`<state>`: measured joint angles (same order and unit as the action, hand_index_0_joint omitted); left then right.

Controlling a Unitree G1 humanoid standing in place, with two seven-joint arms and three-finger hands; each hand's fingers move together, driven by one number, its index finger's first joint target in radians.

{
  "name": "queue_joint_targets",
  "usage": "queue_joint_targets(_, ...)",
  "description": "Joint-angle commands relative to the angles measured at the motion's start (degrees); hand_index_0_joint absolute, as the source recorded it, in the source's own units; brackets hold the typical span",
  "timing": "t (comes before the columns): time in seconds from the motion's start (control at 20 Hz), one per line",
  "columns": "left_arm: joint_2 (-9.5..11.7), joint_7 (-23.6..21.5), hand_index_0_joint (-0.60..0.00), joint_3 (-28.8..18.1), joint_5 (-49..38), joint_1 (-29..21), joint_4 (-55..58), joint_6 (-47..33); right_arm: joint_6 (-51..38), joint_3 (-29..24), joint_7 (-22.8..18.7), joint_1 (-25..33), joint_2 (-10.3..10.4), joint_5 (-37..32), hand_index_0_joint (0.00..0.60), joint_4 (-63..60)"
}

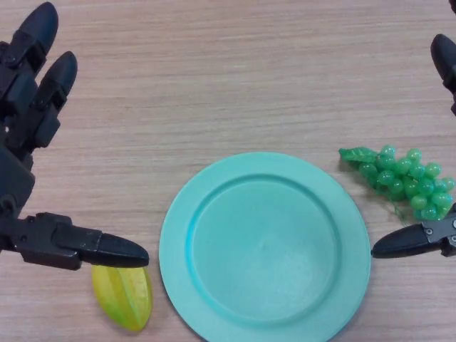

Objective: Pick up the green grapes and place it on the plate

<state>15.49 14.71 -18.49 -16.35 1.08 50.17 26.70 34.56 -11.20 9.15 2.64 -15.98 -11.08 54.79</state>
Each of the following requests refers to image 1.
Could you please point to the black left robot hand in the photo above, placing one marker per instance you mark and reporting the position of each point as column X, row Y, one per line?
column 18, row 185

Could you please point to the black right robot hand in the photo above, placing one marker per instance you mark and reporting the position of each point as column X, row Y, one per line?
column 409, row 240

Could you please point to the green grapes bunch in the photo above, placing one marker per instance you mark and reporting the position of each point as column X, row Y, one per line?
column 392, row 178

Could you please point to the yellow green starfruit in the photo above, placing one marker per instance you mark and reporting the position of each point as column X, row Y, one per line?
column 121, row 299

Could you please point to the teal round plate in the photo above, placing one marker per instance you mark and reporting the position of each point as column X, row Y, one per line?
column 263, row 249

